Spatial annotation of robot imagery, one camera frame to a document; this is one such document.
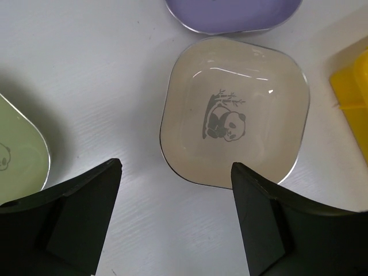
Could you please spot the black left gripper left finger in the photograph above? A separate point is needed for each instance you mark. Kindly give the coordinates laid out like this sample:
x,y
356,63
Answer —
x,y
60,230

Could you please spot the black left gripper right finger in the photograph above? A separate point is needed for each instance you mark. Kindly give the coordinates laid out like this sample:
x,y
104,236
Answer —
x,y
285,233

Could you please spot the cream panda plate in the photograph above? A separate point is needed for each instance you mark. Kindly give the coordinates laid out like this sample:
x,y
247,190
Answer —
x,y
229,101

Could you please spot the yellow plastic bin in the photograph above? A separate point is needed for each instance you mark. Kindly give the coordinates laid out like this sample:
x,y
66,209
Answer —
x,y
348,79

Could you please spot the green panda plate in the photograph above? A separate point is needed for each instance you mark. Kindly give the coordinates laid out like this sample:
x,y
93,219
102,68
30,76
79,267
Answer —
x,y
25,157

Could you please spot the purple panda plate back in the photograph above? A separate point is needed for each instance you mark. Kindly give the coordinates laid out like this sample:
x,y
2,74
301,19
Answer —
x,y
226,16

